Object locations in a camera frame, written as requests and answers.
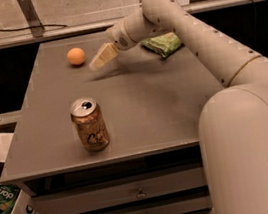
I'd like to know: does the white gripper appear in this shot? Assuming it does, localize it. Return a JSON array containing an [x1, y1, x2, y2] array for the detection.
[[89, 20, 136, 71]]

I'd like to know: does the green chip bag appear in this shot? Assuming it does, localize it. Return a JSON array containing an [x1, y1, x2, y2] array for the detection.
[[140, 32, 183, 60]]

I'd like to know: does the opened soda can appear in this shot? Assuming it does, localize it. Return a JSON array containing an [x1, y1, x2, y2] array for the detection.
[[69, 96, 110, 152]]

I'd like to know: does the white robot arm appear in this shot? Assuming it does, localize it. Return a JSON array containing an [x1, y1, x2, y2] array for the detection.
[[90, 0, 268, 214]]

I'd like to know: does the grey metal frame rail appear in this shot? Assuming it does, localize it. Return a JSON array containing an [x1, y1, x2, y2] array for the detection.
[[0, 0, 268, 49]]

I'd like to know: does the orange fruit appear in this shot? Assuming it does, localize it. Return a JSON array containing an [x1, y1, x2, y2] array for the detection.
[[67, 47, 86, 66]]

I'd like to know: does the grey drawer cabinet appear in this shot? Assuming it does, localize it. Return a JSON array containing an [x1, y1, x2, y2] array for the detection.
[[1, 32, 221, 214]]

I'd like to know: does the green packet in box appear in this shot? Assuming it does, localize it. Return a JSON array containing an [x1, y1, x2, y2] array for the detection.
[[0, 184, 20, 211]]

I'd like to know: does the top cabinet drawer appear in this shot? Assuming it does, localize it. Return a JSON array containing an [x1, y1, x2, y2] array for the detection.
[[29, 163, 207, 214]]

